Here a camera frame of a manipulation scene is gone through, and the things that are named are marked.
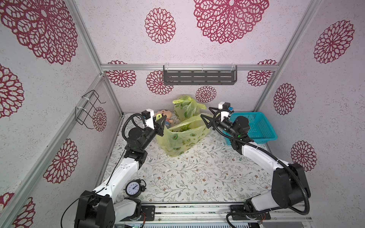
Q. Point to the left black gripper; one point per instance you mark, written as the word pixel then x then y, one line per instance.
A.
pixel 159 128

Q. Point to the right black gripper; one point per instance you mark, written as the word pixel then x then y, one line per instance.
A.
pixel 215 122

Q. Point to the plain green plastic bag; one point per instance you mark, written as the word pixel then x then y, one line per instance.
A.
pixel 178 139

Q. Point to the avocado print green plastic bag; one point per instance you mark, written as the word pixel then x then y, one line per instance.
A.
pixel 186 107

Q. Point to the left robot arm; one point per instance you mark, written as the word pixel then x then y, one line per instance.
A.
pixel 98 208

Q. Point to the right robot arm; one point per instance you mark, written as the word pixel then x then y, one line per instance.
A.
pixel 289 188

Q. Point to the plush doll toy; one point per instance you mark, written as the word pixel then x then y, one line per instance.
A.
pixel 167 115

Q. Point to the teal plastic basket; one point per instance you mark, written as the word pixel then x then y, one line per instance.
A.
pixel 261 131

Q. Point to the black alarm clock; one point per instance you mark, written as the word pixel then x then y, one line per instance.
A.
pixel 135 188

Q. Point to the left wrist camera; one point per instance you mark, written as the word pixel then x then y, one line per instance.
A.
pixel 148 115

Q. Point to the grey wall shelf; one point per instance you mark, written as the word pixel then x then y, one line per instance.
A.
pixel 182 77

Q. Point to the black wire wall rack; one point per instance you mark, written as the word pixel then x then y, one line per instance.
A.
pixel 91 115

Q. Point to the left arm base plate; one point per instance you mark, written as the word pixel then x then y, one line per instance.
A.
pixel 147 214

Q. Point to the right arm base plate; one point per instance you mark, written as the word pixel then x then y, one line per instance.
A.
pixel 240 212

